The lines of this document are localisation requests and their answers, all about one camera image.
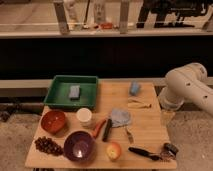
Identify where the grey blue sponge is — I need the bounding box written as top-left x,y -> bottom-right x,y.
69,85 -> 80,99

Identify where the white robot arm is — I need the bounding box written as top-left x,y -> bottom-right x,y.
158,63 -> 213,126

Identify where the purple bowl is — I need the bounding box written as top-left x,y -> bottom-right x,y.
63,131 -> 95,162

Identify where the red bowl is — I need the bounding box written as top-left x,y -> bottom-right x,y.
41,110 -> 66,134

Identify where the yellow banana peel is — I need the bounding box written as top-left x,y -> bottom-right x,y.
127,98 -> 152,108

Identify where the wooden table board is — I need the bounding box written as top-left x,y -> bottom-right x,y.
25,81 -> 177,171

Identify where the small metal fork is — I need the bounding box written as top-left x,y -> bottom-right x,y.
125,127 -> 134,144

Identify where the small blue cup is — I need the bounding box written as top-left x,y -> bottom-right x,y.
129,81 -> 141,96

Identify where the grey blue cloth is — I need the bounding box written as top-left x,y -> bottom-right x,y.
110,108 -> 131,127

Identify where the red yellow apple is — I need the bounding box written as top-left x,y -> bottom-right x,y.
106,142 -> 122,161

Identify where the white plastic cup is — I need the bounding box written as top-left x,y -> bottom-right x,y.
76,108 -> 92,127

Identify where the black machine in background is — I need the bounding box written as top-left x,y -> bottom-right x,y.
136,0 -> 213,28

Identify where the red object on ledge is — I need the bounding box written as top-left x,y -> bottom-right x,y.
100,22 -> 113,29

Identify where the green plastic tray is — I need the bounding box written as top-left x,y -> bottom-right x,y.
44,75 -> 98,110

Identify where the bunch of dark grapes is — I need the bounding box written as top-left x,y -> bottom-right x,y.
35,137 -> 63,156

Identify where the right metal post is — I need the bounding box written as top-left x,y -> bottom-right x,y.
119,0 -> 129,34

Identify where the metal post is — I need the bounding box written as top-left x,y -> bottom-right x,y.
53,0 -> 69,35
119,0 -> 129,34

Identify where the left metal post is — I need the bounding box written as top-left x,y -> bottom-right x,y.
53,0 -> 69,35

